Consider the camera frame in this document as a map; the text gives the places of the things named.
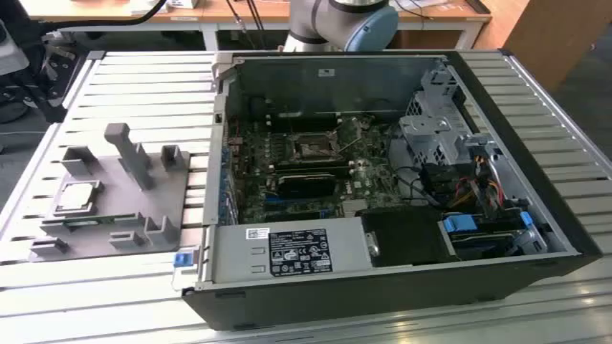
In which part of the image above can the silver CPU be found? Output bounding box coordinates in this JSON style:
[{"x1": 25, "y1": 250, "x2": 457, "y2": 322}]
[{"x1": 52, "y1": 182, "x2": 102, "y2": 214}]

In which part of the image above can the black RAM slot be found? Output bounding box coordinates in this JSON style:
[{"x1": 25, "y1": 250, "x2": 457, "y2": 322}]
[
  {"x1": 274, "y1": 161, "x2": 348, "y2": 170},
  {"x1": 274, "y1": 167, "x2": 349, "y2": 177}
]

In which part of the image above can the CPU socket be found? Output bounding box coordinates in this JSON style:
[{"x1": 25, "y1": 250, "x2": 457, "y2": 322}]
[{"x1": 290, "y1": 134, "x2": 342, "y2": 162}]

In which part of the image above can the black graphics card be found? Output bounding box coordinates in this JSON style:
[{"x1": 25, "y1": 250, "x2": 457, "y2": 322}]
[{"x1": 276, "y1": 173, "x2": 336, "y2": 200}]

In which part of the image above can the silver heatsink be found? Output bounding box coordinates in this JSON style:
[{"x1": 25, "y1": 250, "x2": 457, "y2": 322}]
[{"x1": 341, "y1": 199, "x2": 370, "y2": 218}]

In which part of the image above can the green motherboard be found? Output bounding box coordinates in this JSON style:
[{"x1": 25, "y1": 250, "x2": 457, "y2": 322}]
[{"x1": 221, "y1": 114, "x2": 408, "y2": 225}]

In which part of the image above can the metal socket cover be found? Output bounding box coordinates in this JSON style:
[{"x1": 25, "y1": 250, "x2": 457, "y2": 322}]
[{"x1": 336, "y1": 115, "x2": 374, "y2": 136}]

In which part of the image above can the silver power supply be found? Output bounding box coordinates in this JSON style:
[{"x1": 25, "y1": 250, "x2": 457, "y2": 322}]
[{"x1": 209, "y1": 216, "x2": 378, "y2": 284}]

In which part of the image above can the silver drive cage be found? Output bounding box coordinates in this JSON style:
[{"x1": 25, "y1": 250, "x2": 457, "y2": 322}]
[{"x1": 398, "y1": 67, "x2": 478, "y2": 168}]

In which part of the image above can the blue disk carrier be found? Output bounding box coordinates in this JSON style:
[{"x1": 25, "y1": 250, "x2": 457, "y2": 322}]
[{"x1": 441, "y1": 213, "x2": 478, "y2": 237}]

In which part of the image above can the black PC case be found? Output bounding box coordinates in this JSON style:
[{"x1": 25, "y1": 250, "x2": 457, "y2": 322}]
[{"x1": 181, "y1": 48, "x2": 604, "y2": 333}]

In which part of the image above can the grey parts rack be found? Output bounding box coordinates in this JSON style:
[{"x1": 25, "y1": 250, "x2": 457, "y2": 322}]
[{"x1": 28, "y1": 123, "x2": 192, "y2": 264}]

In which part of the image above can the green RAM stick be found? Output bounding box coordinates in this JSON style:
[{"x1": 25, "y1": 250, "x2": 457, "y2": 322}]
[{"x1": 64, "y1": 214, "x2": 137, "y2": 227}]

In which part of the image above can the black office chair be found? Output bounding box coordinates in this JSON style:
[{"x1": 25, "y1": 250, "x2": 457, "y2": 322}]
[{"x1": 0, "y1": 17, "x2": 82, "y2": 125}]

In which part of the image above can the wooden cabinet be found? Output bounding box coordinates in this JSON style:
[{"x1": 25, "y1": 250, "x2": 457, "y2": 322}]
[{"x1": 472, "y1": 0, "x2": 612, "y2": 94}]

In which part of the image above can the coloured wire bundle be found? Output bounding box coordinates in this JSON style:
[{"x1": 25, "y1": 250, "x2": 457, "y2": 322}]
[{"x1": 448, "y1": 175, "x2": 508, "y2": 212}]

